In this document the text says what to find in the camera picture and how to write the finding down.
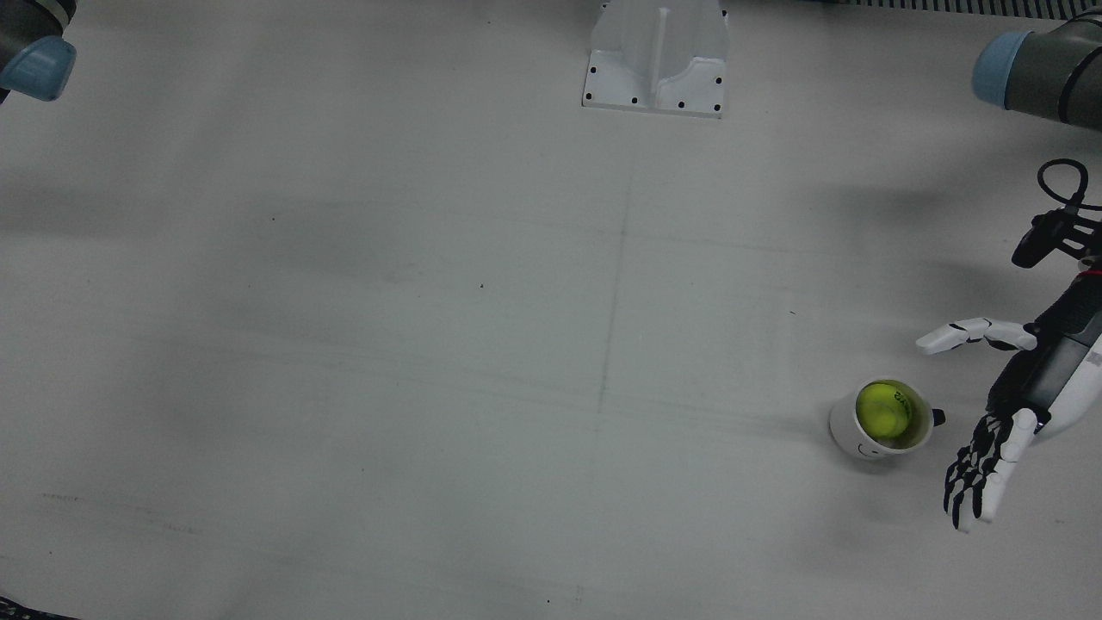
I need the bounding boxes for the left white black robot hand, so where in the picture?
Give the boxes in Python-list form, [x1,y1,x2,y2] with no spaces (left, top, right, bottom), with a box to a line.
[915,274,1102,535]

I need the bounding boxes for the yellow tennis ball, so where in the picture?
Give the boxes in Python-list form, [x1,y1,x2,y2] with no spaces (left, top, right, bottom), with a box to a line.
[857,382,913,440]

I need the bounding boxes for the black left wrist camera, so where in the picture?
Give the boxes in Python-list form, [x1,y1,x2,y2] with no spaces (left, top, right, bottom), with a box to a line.
[1012,209,1102,270]

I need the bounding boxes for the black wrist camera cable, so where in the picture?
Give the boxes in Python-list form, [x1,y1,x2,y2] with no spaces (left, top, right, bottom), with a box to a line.
[1037,159,1102,216]

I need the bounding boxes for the white mug with black handle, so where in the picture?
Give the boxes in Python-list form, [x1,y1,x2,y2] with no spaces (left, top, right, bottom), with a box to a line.
[829,376,947,461]

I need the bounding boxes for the white metal mounting bracket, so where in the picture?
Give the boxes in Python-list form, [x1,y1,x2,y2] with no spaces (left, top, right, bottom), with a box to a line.
[582,0,729,119]

